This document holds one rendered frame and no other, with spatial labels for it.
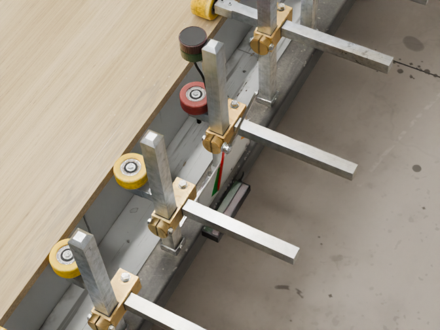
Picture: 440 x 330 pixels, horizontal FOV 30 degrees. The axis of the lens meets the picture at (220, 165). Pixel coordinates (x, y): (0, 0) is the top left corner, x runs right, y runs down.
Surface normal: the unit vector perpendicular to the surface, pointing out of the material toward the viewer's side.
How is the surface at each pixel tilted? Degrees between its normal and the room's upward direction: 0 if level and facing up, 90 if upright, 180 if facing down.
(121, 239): 0
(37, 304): 90
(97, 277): 90
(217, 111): 90
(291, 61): 0
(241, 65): 0
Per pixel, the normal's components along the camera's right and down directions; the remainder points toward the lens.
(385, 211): -0.05, -0.57
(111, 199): 0.87, 0.37
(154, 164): -0.48, 0.73
